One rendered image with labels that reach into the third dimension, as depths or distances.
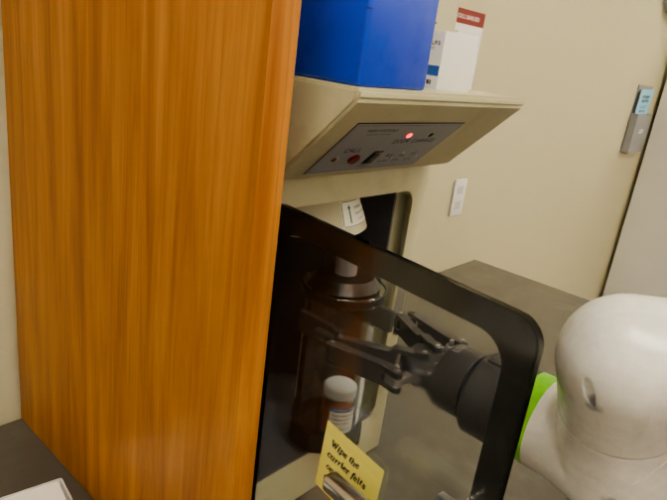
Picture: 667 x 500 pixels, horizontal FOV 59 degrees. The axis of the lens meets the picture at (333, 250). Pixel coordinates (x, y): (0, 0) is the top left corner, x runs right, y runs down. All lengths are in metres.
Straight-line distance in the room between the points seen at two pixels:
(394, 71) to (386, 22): 0.04
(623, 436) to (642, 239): 3.16
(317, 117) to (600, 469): 0.38
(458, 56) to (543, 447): 0.41
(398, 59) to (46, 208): 0.48
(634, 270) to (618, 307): 3.19
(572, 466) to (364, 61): 0.39
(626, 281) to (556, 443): 3.15
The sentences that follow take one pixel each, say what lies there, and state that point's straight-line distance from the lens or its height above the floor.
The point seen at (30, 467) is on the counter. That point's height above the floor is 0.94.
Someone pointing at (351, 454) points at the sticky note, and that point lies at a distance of 0.56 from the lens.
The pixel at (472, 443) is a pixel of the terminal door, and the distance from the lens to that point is 0.46.
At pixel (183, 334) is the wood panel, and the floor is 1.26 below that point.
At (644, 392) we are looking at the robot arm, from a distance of 0.49.
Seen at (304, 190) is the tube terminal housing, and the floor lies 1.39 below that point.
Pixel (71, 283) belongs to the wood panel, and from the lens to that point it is 0.79.
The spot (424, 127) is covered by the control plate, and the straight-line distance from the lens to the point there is 0.64.
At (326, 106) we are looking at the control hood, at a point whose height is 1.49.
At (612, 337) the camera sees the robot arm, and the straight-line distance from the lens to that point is 0.49.
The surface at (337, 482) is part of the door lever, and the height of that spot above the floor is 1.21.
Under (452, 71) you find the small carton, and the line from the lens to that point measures 0.68.
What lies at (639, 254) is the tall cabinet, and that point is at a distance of 3.67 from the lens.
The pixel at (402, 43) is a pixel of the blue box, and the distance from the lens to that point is 0.55.
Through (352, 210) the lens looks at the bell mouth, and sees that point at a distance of 0.76.
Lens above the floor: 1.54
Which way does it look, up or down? 19 degrees down
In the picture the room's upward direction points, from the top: 8 degrees clockwise
